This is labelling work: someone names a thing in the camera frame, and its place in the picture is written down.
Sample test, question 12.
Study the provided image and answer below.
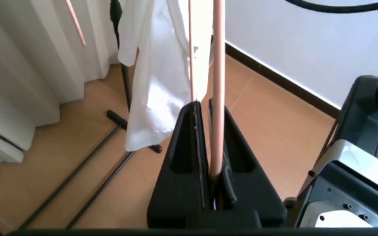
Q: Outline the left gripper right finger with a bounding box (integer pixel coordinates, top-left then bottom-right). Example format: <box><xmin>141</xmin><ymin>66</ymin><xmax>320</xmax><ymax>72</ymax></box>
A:
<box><xmin>215</xmin><ymin>106</ymin><xmax>287</xmax><ymax>229</ymax></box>

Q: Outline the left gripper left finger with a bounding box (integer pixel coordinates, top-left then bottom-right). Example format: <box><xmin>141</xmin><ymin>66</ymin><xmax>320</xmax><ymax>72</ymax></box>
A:
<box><xmin>147</xmin><ymin>101</ymin><xmax>209</xmax><ymax>229</ymax></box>

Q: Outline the white garment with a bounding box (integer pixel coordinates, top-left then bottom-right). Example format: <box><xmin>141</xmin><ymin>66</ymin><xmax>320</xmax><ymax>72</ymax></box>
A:
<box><xmin>117</xmin><ymin>0</ymin><xmax>215</xmax><ymax>152</ymax></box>

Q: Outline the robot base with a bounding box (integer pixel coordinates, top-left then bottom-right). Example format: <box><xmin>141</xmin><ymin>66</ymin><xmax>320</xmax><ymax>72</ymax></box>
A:
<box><xmin>283</xmin><ymin>73</ymin><xmax>378</xmax><ymax>229</ymax></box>

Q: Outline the black clothes rack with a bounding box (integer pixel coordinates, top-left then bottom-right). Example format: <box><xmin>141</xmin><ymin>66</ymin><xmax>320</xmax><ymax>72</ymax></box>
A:
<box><xmin>0</xmin><ymin>0</ymin><xmax>163</xmax><ymax>236</ymax></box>

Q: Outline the beige curtain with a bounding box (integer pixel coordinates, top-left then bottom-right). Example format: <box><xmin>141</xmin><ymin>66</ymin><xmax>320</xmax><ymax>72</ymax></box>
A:
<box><xmin>0</xmin><ymin>0</ymin><xmax>124</xmax><ymax>196</ymax></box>

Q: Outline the black cable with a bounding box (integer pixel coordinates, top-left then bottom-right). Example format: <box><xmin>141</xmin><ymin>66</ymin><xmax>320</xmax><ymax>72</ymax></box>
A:
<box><xmin>285</xmin><ymin>0</ymin><xmax>378</xmax><ymax>14</ymax></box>

